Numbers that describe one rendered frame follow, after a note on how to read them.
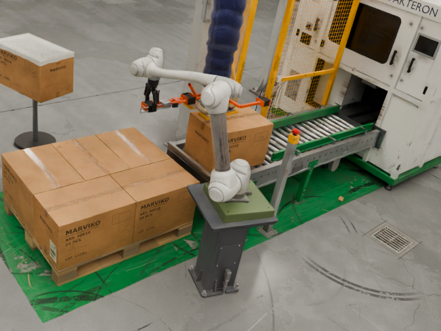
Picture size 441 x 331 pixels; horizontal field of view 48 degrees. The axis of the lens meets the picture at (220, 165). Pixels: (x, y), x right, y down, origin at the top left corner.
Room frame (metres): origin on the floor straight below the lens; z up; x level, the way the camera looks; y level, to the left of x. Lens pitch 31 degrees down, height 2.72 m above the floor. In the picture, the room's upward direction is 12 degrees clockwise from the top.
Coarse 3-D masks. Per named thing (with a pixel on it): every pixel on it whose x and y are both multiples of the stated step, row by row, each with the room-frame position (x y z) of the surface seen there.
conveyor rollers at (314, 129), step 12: (312, 120) 4.99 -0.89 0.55; (324, 120) 5.09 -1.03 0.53; (336, 120) 5.12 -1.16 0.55; (276, 132) 4.51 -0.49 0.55; (288, 132) 4.62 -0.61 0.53; (300, 132) 4.64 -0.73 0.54; (312, 132) 4.74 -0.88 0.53; (324, 132) 4.76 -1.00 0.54; (336, 132) 4.86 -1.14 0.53; (276, 144) 4.25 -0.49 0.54; (252, 168) 3.71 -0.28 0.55
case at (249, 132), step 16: (192, 112) 3.72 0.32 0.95; (240, 112) 3.91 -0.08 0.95; (256, 112) 3.98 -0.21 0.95; (192, 128) 3.66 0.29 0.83; (208, 128) 3.52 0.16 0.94; (240, 128) 3.61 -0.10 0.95; (256, 128) 3.69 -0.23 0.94; (272, 128) 3.83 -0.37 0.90; (192, 144) 3.64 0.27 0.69; (208, 144) 3.49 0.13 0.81; (240, 144) 3.60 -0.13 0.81; (256, 144) 3.73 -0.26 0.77; (208, 160) 3.46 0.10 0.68; (256, 160) 3.76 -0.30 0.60
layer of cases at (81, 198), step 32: (128, 128) 3.96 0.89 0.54; (32, 160) 3.14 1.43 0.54; (64, 160) 3.23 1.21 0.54; (96, 160) 3.33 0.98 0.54; (128, 160) 3.42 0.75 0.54; (160, 160) 3.53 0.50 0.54; (32, 192) 2.75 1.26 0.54; (64, 192) 2.83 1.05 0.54; (96, 192) 2.91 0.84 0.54; (128, 192) 2.99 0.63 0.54; (160, 192) 3.07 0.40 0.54; (32, 224) 2.75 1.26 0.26; (64, 224) 2.50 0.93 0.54; (96, 224) 2.66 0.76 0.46; (128, 224) 2.86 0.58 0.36; (160, 224) 3.08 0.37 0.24; (64, 256) 2.49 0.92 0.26; (96, 256) 2.68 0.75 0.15
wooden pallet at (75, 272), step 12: (24, 228) 2.85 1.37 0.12; (180, 228) 3.24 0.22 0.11; (144, 240) 2.98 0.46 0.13; (156, 240) 3.13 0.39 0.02; (168, 240) 3.16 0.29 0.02; (108, 252) 2.75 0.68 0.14; (120, 252) 2.87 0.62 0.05; (132, 252) 2.90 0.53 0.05; (84, 264) 2.70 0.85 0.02; (96, 264) 2.73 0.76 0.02; (108, 264) 2.75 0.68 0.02; (60, 276) 2.47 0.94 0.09; (72, 276) 2.54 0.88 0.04
